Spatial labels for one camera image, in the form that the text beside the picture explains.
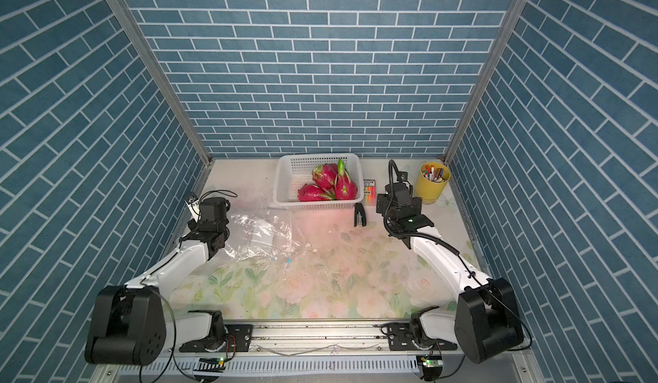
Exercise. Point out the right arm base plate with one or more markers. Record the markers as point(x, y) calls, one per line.
point(409, 336)

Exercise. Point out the pink dragon fruit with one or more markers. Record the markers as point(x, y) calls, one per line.
point(325, 176)
point(312, 192)

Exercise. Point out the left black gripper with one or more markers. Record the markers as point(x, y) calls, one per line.
point(193, 226)

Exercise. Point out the yellow pen cup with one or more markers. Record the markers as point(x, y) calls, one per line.
point(432, 180)

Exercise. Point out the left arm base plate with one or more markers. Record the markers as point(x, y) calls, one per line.
point(234, 339)

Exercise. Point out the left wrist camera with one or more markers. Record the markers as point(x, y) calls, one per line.
point(193, 204)

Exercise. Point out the aluminium mounting rail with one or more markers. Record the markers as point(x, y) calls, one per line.
point(315, 351)

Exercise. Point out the highlighter marker pack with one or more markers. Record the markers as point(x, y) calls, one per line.
point(369, 191)

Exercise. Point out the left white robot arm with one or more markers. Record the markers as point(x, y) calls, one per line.
point(133, 323)

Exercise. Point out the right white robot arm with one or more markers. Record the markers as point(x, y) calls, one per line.
point(486, 321)

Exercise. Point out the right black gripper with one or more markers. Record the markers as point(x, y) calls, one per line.
point(381, 205)

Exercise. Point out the black stapler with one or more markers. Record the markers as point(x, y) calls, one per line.
point(360, 215)

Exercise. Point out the white plastic mesh basket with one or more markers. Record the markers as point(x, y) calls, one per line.
point(293, 171)

